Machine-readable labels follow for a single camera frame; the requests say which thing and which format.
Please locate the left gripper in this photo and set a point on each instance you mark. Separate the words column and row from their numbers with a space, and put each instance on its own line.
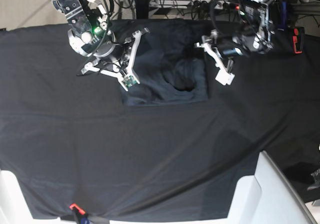
column 224, row 48

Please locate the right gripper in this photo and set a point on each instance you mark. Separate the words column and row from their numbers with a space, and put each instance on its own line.
column 90, row 42

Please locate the dark grey T-shirt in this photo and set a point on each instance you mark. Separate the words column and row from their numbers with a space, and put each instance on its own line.
column 171, row 70

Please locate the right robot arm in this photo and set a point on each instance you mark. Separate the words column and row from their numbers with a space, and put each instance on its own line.
column 83, row 15

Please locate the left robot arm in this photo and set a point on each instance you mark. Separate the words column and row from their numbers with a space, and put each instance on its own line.
column 253, row 33

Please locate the red and black clamp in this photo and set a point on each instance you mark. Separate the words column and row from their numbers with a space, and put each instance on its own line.
column 298, row 39

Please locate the black monitor stand pole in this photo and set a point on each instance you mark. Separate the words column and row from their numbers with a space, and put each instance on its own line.
column 142, row 9

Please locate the white power strip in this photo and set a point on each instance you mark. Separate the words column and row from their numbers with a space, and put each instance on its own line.
column 178, row 3

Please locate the black table cloth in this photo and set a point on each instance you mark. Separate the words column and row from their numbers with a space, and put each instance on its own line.
column 66, row 142

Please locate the blue clamp at bottom edge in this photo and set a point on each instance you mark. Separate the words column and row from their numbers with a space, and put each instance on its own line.
column 80, row 216

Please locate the white chair left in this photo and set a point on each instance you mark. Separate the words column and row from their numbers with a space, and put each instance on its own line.
column 13, row 207

